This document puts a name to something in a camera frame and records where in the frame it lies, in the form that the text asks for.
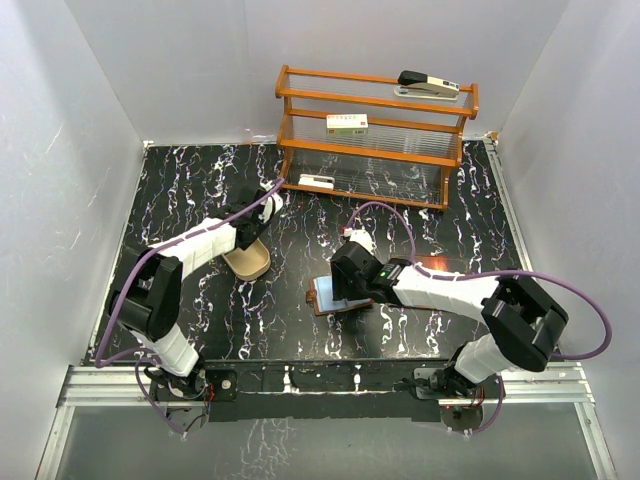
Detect brown leather card holder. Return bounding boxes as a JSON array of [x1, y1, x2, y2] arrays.
[[306, 273, 374, 316]]

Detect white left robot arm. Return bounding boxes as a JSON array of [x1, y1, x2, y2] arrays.
[[104, 179, 284, 399]]

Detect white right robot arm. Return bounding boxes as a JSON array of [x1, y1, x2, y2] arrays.
[[330, 241, 568, 397]]

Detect beige oval card tray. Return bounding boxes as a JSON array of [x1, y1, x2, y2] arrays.
[[222, 239, 271, 282]]

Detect small white box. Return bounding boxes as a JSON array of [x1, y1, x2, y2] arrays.
[[298, 174, 335, 190]]

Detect dark book three days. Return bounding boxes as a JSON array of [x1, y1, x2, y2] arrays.
[[394, 254, 466, 310]]

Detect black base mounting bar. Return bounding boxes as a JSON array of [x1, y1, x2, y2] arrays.
[[146, 359, 504, 430]]

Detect orange wooden shelf rack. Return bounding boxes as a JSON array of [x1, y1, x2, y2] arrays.
[[275, 65, 479, 211]]

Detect white staples box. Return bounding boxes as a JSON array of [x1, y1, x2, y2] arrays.
[[326, 114, 369, 137]]

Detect black and beige stapler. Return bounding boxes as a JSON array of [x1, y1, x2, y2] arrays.
[[394, 70, 460, 101]]

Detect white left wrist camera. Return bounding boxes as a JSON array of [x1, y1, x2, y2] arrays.
[[258, 193, 284, 225]]

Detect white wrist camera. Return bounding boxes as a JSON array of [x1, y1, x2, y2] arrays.
[[342, 227, 374, 254], [258, 193, 284, 225]]

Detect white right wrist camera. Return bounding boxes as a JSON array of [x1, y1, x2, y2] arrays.
[[342, 227, 374, 254]]

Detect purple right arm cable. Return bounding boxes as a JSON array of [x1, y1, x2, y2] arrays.
[[344, 201, 614, 436]]

